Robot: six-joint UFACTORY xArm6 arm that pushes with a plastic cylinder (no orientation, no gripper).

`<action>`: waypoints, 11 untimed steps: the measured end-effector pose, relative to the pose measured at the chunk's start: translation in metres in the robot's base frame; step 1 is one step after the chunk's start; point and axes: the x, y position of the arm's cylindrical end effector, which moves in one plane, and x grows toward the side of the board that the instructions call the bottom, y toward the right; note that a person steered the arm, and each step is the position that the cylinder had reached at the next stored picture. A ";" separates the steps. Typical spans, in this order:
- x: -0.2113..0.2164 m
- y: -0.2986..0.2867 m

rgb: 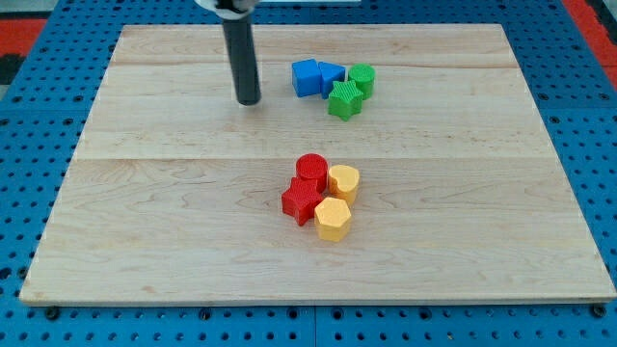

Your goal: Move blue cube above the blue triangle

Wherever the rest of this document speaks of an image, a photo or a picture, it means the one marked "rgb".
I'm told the green star block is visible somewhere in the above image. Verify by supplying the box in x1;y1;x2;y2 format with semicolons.
328;81;364;121

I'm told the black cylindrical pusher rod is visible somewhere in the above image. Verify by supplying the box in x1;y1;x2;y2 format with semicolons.
223;15;261;106

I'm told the blue triangle block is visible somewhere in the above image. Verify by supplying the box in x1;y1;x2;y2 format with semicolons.
317;62;346;99

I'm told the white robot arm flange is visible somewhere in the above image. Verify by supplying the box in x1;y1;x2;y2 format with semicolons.
195;0;260;20

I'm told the red cylinder block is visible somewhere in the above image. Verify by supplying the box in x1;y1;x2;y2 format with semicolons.
296;153;329;193

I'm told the yellow heart block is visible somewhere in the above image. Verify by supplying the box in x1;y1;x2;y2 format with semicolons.
328;165;361;205

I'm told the red star block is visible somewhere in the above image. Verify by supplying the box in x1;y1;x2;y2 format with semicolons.
281;177;323;227

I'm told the blue cube block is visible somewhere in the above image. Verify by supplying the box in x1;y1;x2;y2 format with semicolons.
291;59;321;97

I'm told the light wooden board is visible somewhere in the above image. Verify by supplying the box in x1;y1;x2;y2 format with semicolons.
19;24;616;307

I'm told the yellow hexagon block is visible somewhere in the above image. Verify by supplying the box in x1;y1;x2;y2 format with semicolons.
314;198;352;242

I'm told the green cylinder block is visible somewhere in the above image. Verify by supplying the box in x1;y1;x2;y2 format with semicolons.
348;64;376;99

